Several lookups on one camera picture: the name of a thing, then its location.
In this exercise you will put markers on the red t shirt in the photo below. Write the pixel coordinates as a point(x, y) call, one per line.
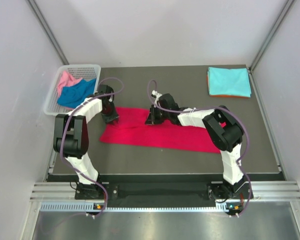
point(132, 130)

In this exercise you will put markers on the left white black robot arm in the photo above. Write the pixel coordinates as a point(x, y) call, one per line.
point(71, 137)

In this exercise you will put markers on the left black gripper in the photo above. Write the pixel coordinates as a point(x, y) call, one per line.
point(113, 116)

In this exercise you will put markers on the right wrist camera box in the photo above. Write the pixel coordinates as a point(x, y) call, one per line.
point(155, 95)

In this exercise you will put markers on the folded orange t shirt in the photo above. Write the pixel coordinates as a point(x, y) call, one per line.
point(222, 95)

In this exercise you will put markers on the white perforated plastic basket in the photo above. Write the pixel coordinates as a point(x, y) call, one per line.
point(87, 72)

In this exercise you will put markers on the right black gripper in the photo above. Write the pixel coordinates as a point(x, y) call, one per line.
point(151, 119)

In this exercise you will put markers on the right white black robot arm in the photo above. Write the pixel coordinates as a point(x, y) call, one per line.
point(225, 131)

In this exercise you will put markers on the folded light blue t shirt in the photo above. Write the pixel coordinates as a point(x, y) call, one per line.
point(223, 81)

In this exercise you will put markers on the white slotted cable duct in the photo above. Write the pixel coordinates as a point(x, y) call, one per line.
point(93, 207)

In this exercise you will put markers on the aluminium frame post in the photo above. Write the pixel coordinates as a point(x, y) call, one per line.
point(287, 6)
point(47, 30)

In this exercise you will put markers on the right aluminium frame post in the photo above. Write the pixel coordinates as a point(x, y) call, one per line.
point(287, 6)

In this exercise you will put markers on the pink t shirt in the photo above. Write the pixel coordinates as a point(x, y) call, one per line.
point(66, 80)

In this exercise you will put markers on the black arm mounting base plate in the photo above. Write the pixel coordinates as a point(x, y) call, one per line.
point(205, 191)

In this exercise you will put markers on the left aluminium frame post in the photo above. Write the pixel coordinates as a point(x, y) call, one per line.
point(47, 30)

